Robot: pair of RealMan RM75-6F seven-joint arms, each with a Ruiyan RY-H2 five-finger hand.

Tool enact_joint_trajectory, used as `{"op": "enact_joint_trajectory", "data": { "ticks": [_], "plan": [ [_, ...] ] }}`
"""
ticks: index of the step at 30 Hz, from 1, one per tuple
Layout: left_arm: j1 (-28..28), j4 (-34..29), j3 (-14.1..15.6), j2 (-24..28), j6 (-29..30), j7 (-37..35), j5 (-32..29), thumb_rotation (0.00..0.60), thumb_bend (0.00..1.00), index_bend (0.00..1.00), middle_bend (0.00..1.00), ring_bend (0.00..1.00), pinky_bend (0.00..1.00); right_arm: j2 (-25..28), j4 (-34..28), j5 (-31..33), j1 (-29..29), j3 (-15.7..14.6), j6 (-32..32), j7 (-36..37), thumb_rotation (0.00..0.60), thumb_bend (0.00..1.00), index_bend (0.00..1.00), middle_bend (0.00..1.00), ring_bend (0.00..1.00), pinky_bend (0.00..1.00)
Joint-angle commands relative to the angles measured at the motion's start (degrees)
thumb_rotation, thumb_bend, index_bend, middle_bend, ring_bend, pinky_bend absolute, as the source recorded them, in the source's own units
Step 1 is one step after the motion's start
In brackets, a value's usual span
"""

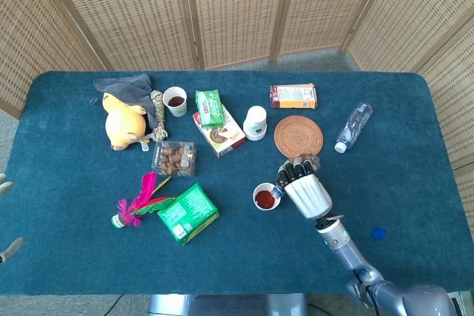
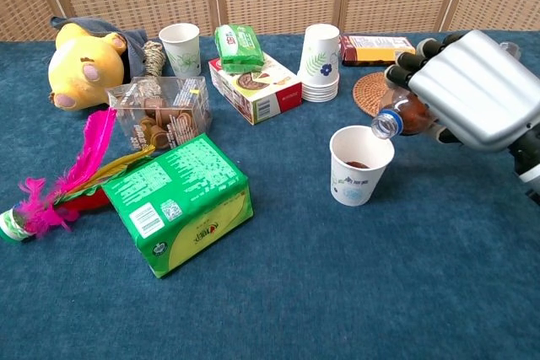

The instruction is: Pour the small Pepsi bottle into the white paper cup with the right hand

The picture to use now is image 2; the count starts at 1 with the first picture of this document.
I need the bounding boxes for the clear plastic water bottle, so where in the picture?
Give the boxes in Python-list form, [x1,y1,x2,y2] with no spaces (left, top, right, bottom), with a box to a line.
[499,40,523,61]

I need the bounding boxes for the white paper cup with drink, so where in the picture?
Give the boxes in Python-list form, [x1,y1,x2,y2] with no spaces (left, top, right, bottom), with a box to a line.
[328,124,397,208]

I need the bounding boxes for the dark grey cloth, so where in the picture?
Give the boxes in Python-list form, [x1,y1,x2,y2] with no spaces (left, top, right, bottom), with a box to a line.
[49,15,149,85]

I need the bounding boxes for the blue table cloth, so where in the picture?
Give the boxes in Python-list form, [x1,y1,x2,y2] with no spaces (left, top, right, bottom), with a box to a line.
[0,30,540,360]

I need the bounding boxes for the braided rope bundle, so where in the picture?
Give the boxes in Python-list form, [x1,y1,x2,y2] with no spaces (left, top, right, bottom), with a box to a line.
[142,40,170,80]

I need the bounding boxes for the clear plastic box of cookies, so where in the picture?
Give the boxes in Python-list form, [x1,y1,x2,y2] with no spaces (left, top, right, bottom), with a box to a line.
[105,75,213,153]

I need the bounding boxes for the green cardboard box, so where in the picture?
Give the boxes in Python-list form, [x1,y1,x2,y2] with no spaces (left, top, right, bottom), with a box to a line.
[101,132,255,280]

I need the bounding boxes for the pink feather shuttlecock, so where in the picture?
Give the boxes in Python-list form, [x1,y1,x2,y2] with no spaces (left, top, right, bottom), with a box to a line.
[0,107,157,245]

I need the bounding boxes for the cola bottle with blue label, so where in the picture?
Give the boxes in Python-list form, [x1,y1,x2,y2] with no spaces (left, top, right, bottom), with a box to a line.
[370,89,442,141]

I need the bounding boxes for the green wet wipes pack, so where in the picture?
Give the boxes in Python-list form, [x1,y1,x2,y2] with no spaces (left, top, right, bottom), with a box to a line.
[213,23,267,74]

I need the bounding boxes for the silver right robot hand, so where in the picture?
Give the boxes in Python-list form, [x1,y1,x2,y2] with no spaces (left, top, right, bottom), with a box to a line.
[384,30,540,154]

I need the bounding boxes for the stack of white paper cups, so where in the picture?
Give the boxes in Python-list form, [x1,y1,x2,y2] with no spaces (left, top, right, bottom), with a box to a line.
[296,23,342,104]

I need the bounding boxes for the paper cup with flower print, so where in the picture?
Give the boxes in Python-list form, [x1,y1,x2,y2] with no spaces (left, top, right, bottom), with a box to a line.
[158,22,203,79]

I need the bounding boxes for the orange and brown biscuit pack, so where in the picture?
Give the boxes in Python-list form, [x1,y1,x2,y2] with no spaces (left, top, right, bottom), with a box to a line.
[339,34,418,67]

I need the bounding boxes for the round woven rattan coaster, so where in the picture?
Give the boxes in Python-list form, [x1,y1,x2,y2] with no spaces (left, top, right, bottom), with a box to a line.
[352,71,398,119]

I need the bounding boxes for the white chocolate cookie box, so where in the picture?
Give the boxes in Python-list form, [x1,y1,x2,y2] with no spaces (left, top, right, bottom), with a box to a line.
[208,51,304,126]

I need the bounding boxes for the yellow plush toy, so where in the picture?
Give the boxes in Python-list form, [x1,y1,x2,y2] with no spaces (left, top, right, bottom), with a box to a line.
[46,22,128,113]

